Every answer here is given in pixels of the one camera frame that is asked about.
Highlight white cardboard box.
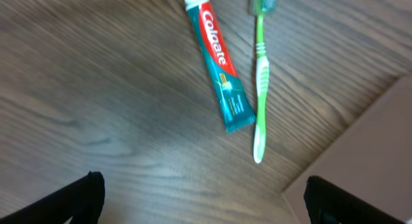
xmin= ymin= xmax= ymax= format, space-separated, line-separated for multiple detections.
xmin=283 ymin=77 xmax=411 ymax=223

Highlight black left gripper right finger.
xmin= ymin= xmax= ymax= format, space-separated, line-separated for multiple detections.
xmin=304 ymin=176 xmax=403 ymax=224

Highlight green toothbrush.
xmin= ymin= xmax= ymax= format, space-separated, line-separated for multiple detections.
xmin=250 ymin=0 xmax=277 ymax=163

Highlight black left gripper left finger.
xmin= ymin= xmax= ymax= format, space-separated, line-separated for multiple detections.
xmin=1 ymin=171 xmax=105 ymax=224

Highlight Colgate toothpaste tube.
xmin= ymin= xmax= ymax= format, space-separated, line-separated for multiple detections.
xmin=184 ymin=0 xmax=256 ymax=133

